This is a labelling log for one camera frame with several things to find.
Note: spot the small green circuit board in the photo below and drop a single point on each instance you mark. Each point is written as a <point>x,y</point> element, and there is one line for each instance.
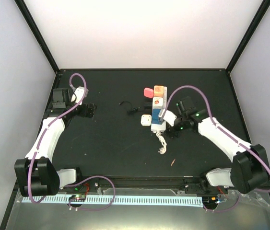
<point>77,198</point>

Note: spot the white power strip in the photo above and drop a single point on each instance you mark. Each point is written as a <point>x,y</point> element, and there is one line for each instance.
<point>162,127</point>

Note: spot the beige dragon cube socket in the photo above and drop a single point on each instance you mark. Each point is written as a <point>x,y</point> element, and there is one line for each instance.
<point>158,91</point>

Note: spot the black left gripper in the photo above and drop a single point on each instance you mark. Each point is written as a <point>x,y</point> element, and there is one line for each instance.
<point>84,113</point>

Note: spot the pink plug adapter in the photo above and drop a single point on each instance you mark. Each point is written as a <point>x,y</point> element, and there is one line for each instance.
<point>148,92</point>

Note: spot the white tiger cube socket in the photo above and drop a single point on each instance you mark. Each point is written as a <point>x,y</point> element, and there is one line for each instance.
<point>157,102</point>

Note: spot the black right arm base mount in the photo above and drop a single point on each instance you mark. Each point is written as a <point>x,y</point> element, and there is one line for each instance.
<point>200,186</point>

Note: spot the light blue slotted cable duct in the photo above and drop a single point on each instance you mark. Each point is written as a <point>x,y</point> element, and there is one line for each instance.
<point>135,200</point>

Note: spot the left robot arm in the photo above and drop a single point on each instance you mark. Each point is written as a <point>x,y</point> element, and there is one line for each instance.
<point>36,175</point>

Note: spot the white flat plug adapter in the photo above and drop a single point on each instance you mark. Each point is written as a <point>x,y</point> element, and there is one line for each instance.
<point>146,120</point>

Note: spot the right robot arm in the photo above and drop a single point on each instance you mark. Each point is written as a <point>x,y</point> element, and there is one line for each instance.
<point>247,171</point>

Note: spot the blue cube socket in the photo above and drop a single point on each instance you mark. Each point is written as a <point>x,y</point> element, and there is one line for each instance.
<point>155,117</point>

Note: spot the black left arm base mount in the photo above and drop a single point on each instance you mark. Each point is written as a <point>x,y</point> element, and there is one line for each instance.
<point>87,185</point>

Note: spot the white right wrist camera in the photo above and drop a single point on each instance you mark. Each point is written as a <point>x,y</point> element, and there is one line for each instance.
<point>168,117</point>

